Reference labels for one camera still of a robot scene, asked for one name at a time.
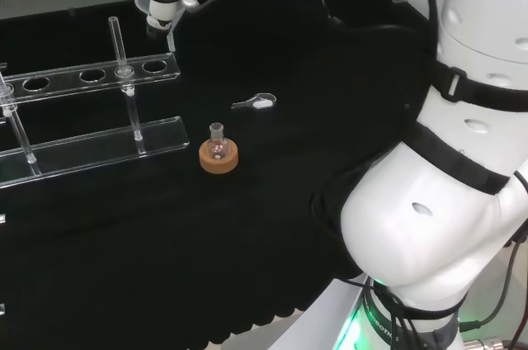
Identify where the clear acrylic funnel stand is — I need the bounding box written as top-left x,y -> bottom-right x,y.
0,16 -> 191,190

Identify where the clear weighing funnel with powder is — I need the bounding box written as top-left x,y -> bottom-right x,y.
230,92 -> 277,111

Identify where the small round-bottom glass flask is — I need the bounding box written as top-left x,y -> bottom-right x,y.
207,121 -> 231,161

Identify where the black table cloth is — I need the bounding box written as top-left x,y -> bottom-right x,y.
0,0 -> 438,350

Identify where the cork ring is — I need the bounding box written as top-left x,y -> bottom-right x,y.
199,137 -> 240,175

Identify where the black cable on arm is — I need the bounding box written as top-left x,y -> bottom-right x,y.
412,0 -> 441,58

